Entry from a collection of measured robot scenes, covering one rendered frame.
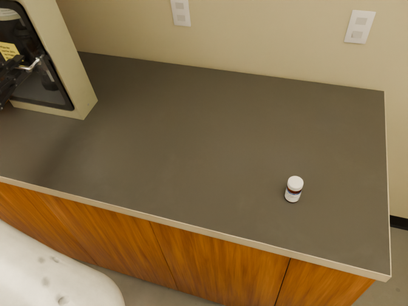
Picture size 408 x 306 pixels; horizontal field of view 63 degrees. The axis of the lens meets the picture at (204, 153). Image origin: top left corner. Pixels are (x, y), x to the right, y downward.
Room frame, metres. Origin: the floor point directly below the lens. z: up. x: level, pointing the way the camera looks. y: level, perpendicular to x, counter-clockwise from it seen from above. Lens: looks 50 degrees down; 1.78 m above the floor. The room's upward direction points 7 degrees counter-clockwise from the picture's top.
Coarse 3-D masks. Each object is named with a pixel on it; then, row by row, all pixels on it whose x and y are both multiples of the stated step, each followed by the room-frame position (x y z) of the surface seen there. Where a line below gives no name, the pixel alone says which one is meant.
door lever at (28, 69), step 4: (36, 60) 0.92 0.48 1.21; (32, 64) 0.90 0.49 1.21; (36, 64) 0.91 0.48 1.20; (40, 64) 0.92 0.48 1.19; (16, 68) 0.89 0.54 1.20; (20, 68) 0.89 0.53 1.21; (24, 68) 0.88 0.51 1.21; (28, 68) 0.88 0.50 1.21; (32, 68) 0.89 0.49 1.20; (28, 72) 0.87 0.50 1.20
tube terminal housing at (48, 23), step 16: (16, 0) 0.92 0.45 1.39; (32, 0) 0.94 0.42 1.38; (48, 0) 0.99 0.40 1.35; (32, 16) 0.91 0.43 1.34; (48, 16) 0.96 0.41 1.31; (48, 32) 0.94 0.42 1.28; (64, 32) 1.00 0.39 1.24; (48, 48) 0.91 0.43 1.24; (64, 48) 0.97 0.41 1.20; (64, 64) 0.94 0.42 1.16; (80, 64) 1.00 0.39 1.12; (64, 80) 0.92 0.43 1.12; (80, 80) 0.98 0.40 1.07; (80, 96) 0.95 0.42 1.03; (48, 112) 0.97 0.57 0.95; (64, 112) 0.94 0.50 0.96; (80, 112) 0.92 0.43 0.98
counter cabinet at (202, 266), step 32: (0, 192) 0.78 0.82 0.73; (32, 192) 0.70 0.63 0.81; (32, 224) 0.78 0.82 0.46; (64, 224) 0.69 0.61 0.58; (96, 224) 0.62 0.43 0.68; (128, 224) 0.56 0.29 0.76; (160, 224) 0.51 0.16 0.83; (96, 256) 0.68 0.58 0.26; (128, 256) 0.60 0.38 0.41; (160, 256) 0.53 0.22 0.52; (192, 256) 0.48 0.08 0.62; (224, 256) 0.43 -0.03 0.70; (256, 256) 0.39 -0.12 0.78; (192, 288) 0.49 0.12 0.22; (224, 288) 0.43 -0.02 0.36; (256, 288) 0.38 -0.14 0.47; (288, 288) 0.34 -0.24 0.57; (320, 288) 0.31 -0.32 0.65; (352, 288) 0.28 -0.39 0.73
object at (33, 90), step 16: (0, 0) 0.93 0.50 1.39; (0, 16) 0.94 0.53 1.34; (16, 16) 0.92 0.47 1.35; (0, 32) 0.95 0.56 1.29; (16, 32) 0.93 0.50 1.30; (32, 32) 0.91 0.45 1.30; (16, 48) 0.94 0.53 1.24; (32, 48) 0.92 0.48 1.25; (48, 64) 0.91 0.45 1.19; (0, 80) 1.01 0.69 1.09; (16, 80) 0.98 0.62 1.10; (32, 80) 0.95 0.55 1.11; (48, 80) 0.92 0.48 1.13; (16, 96) 1.00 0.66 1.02; (32, 96) 0.97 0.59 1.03; (48, 96) 0.94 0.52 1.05; (64, 96) 0.91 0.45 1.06
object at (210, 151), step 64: (128, 64) 1.23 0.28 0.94; (0, 128) 0.92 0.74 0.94; (64, 128) 0.88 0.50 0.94; (128, 128) 0.84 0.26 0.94; (192, 128) 0.81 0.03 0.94; (256, 128) 0.77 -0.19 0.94; (320, 128) 0.74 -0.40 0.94; (384, 128) 0.71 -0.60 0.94; (64, 192) 0.60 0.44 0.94; (128, 192) 0.57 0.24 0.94; (192, 192) 0.54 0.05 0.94; (256, 192) 0.52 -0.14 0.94; (320, 192) 0.49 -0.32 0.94; (384, 192) 0.47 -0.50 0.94; (320, 256) 0.31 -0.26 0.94; (384, 256) 0.29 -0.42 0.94
